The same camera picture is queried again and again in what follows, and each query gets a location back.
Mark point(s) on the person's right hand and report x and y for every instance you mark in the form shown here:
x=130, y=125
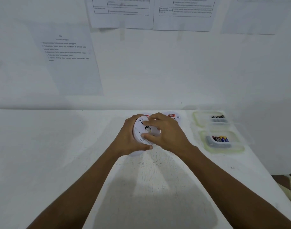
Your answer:
x=170, y=133

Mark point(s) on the person's left hand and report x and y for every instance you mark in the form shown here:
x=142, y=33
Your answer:
x=127, y=135

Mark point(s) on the person's right thumb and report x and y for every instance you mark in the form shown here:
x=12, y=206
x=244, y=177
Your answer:
x=153, y=140

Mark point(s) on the person's left thumb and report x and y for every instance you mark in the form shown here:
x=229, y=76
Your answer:
x=146, y=147

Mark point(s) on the white round smoke detector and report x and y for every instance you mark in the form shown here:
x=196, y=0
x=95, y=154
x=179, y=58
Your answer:
x=141, y=131

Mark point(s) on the person's right forearm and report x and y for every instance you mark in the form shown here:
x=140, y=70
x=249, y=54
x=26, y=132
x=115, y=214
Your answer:
x=231, y=190

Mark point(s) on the person's left forearm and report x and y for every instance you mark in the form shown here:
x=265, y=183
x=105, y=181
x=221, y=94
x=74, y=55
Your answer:
x=83, y=188

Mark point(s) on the white red-label smoke detector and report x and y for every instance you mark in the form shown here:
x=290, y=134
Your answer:
x=172, y=116

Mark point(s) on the small clear plastic container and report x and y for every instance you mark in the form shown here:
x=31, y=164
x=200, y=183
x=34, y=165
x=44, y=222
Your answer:
x=202, y=119

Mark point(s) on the large clear plastic container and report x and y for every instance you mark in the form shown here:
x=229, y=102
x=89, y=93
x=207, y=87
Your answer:
x=207, y=140

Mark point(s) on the group of blue red batteries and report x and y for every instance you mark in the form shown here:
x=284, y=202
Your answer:
x=220, y=139

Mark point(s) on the group of black batteries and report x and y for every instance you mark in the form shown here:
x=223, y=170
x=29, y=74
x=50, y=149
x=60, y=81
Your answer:
x=218, y=116

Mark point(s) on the paper sheet with text lines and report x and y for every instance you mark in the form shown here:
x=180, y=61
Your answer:
x=69, y=59

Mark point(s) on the paper sheet with table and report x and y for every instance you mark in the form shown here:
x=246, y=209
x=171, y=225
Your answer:
x=121, y=14
x=183, y=14

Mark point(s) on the brown woven chair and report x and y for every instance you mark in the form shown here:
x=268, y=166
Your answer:
x=287, y=186

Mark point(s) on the blank white paper sheet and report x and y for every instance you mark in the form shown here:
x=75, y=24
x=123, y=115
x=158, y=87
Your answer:
x=252, y=16

